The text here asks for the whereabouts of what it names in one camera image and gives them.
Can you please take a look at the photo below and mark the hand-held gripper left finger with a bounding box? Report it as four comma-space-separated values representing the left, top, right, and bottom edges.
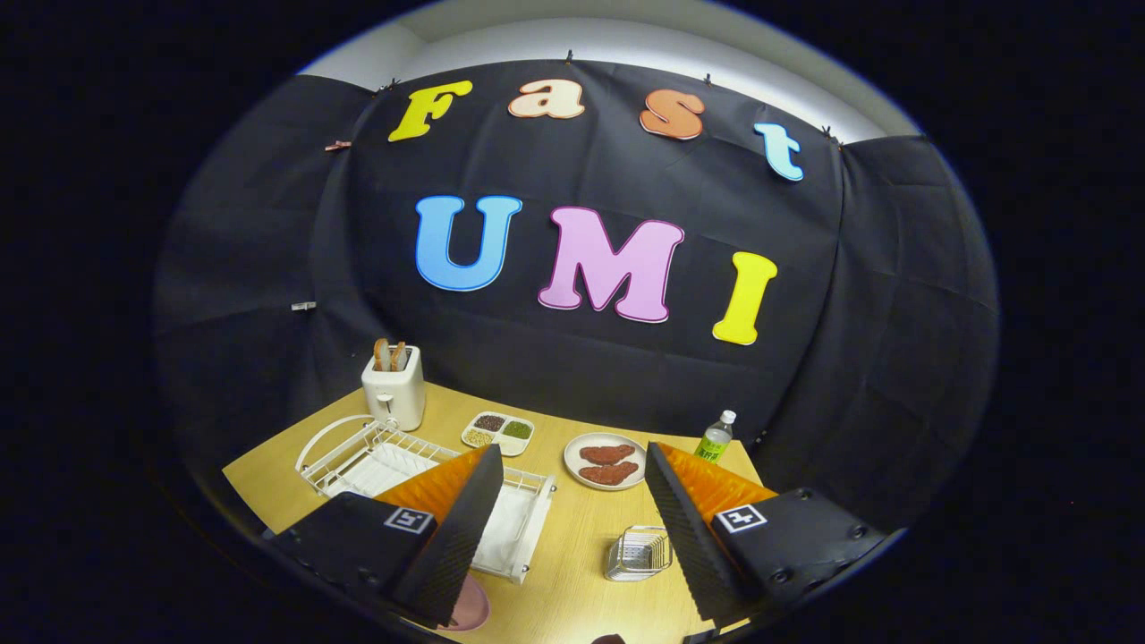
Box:
264, 445, 505, 630

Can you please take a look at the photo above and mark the pink plate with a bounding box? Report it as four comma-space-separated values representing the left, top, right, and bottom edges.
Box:
438, 572, 492, 633

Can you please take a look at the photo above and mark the black backdrop cloth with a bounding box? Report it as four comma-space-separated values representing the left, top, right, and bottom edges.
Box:
152, 58, 1001, 538

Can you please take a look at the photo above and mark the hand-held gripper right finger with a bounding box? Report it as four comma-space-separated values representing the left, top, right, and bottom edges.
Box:
644, 442, 906, 631

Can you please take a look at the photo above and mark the white round serving plate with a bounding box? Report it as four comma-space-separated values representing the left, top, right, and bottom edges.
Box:
564, 433, 648, 492

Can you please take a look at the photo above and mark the white toaster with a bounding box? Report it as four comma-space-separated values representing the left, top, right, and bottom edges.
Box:
361, 344, 427, 432

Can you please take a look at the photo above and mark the metal wire basket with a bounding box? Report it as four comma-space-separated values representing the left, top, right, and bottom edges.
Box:
606, 525, 674, 583

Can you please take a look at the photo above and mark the white divided seasoning dish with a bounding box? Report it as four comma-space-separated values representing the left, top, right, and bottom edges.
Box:
462, 411, 536, 458

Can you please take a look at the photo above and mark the white wire dish rack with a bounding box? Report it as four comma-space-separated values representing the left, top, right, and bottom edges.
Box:
295, 414, 556, 585

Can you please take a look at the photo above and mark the green label drink bottle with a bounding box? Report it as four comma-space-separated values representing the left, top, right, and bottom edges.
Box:
694, 410, 738, 465

